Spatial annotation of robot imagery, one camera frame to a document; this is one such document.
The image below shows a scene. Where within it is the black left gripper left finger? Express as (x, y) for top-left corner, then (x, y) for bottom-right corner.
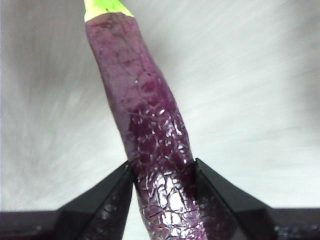
(0, 161), (134, 240)

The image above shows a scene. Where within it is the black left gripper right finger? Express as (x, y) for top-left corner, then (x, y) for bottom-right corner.
(194, 157), (320, 240)

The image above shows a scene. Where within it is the purple eggplant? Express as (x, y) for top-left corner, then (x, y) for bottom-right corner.
(83, 0), (208, 240)

